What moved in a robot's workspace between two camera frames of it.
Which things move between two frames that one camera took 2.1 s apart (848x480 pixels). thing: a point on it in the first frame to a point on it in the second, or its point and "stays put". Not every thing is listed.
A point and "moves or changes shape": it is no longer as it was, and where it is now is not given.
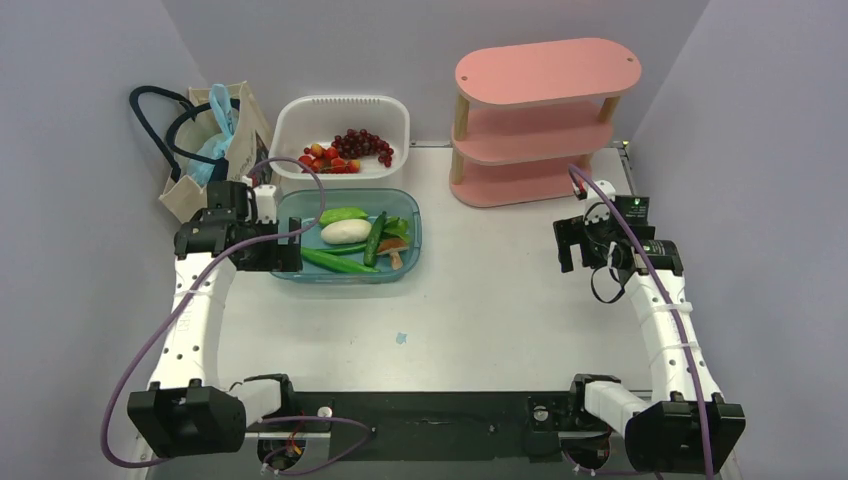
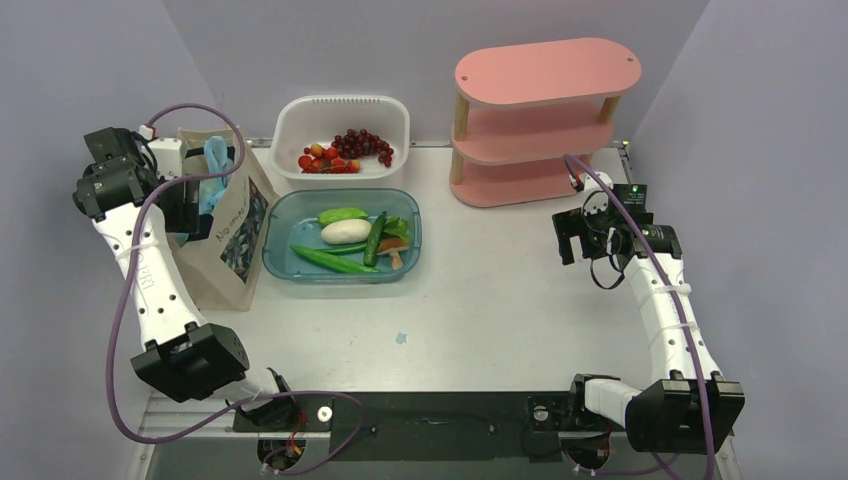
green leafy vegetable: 395,224 stays put
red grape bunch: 360,143 stays put
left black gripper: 280,258 to 181,221
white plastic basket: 351,137 stays put
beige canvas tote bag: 249,150 moves or changes shape
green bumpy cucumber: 333,214 stays put
